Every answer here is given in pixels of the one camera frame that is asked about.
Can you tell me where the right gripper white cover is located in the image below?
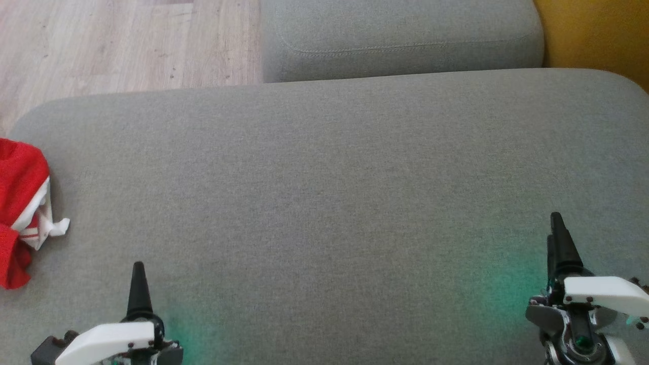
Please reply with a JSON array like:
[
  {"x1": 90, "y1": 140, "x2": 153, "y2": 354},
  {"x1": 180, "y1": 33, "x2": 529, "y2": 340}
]
[{"x1": 526, "y1": 212, "x2": 649, "y2": 365}]

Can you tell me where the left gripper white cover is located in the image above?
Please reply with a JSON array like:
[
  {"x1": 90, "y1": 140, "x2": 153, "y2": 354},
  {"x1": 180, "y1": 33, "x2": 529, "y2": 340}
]
[{"x1": 55, "y1": 261, "x2": 184, "y2": 365}]

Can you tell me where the red white basketball jersey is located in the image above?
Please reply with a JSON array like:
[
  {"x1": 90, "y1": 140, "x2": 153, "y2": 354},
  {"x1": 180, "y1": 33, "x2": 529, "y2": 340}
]
[{"x1": 0, "y1": 177, "x2": 70, "y2": 290}]

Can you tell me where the large grey sofa seat cushion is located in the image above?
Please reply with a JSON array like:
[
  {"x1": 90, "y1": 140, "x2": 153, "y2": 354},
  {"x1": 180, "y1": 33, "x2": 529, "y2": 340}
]
[{"x1": 0, "y1": 68, "x2": 649, "y2": 365}]

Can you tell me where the small grey stitched sofa cushion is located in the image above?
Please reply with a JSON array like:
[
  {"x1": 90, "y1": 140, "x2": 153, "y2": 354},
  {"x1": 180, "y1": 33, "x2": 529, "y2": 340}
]
[{"x1": 261, "y1": 0, "x2": 546, "y2": 83}]

